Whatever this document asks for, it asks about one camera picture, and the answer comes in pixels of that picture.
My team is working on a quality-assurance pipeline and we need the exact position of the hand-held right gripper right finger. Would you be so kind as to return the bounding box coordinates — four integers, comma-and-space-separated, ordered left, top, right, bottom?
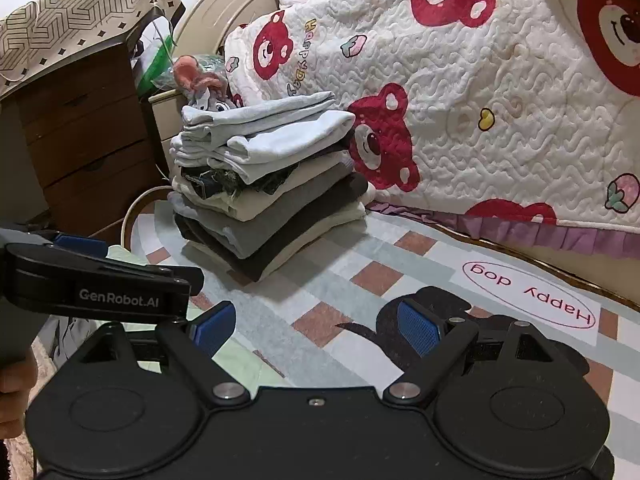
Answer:
384, 297, 571, 406

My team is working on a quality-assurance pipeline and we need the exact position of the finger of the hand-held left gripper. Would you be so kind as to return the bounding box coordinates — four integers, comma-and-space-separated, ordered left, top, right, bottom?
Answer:
52, 232, 109, 262

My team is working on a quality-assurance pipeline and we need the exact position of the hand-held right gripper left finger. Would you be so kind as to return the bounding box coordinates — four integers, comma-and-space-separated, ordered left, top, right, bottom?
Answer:
80, 301, 250, 406

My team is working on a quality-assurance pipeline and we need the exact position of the stack of clothes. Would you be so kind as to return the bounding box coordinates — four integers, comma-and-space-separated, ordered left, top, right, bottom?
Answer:
169, 91, 371, 282

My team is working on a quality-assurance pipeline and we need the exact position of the person's left hand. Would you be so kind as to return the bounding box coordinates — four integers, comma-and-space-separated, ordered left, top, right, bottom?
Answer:
0, 350, 36, 442

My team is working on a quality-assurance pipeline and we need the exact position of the light green quilt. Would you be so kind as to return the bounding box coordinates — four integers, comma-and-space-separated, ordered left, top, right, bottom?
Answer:
105, 244, 287, 387

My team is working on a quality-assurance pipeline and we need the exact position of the checked bed sheet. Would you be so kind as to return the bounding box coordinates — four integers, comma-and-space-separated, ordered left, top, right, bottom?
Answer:
30, 200, 640, 411

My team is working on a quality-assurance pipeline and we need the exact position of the dark wooden dresser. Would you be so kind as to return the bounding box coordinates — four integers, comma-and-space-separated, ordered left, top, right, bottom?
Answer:
0, 40, 166, 233

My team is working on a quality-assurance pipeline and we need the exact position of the beige bedside table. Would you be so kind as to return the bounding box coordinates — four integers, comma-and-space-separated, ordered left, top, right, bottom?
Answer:
150, 87, 192, 172

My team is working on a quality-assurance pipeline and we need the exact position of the green plastic bag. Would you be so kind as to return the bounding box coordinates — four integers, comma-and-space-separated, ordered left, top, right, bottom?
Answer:
137, 15, 226, 96

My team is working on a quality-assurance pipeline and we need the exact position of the pink plush toy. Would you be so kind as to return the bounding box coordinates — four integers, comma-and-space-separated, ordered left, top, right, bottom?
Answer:
172, 55, 227, 95

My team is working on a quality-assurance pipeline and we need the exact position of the red bear print quilt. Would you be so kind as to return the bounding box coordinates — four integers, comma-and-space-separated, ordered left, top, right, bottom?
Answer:
222, 0, 640, 261

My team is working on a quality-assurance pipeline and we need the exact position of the geometric patterned dresser cover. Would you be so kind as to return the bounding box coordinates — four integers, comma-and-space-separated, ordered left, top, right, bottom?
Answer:
0, 0, 186, 98

